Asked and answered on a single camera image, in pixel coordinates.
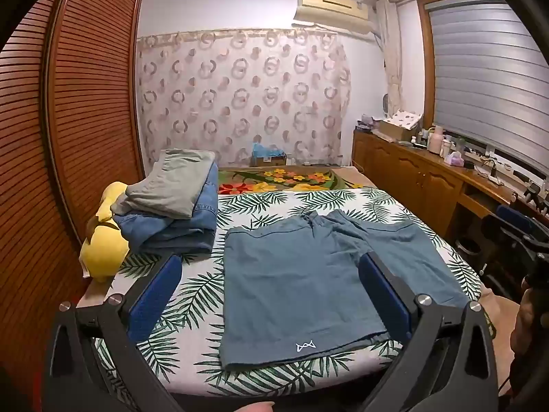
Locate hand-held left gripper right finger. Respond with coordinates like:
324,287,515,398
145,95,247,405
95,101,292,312
358,251,500,412

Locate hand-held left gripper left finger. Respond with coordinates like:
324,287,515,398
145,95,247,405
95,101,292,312
40,254,185,412

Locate blue shorts pants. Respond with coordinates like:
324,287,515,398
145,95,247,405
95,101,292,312
219,209,470,372

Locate folded grey-green pants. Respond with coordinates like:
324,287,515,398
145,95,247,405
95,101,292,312
112,149,216,219

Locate person's right hand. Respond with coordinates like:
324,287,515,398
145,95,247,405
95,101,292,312
510,296,542,365

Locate leaf print bed sheet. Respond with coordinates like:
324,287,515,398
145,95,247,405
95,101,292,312
92,188,483,398

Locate stack of folded clothes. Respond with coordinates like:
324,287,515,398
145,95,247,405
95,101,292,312
112,161,219,255

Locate yellow plush toy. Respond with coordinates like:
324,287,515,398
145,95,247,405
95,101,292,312
79,181,130,283

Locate grey trash bin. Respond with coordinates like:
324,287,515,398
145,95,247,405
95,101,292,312
455,236,483,267

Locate wooden side cabinet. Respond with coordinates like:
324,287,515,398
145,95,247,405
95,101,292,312
352,131,549,241

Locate blue black office chair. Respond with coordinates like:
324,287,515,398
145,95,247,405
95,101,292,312
480,204,549,301

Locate floral blanket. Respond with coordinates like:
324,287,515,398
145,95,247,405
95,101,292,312
217,165,517,396

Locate box with spotted cloth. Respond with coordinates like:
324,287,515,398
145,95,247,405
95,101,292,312
377,109,423,142

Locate cardboard box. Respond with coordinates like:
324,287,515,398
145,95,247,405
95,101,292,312
251,152,287,167

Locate blue plastic bag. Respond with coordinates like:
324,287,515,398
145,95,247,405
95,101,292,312
252,141,286,159

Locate wooden louvered wardrobe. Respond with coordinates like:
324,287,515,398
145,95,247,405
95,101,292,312
0,0,144,396

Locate circle pattern curtain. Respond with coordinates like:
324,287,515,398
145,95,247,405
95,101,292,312
136,29,352,170

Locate grey window blind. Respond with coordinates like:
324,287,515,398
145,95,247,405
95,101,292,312
427,0,549,176

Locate tied cream curtain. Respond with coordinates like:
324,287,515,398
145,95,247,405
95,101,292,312
375,0,406,114

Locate cream air conditioner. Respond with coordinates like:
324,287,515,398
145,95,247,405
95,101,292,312
293,0,374,37

